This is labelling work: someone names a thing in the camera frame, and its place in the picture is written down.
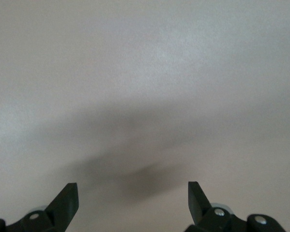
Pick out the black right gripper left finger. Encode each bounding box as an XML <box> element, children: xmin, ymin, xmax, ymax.
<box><xmin>0</xmin><ymin>182</ymin><xmax>78</xmax><ymax>232</ymax></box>

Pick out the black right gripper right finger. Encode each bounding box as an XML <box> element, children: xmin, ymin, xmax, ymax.
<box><xmin>184</xmin><ymin>181</ymin><xmax>285</xmax><ymax>232</ymax></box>

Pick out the brown table cover sheet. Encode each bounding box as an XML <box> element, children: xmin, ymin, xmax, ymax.
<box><xmin>0</xmin><ymin>0</ymin><xmax>290</xmax><ymax>232</ymax></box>

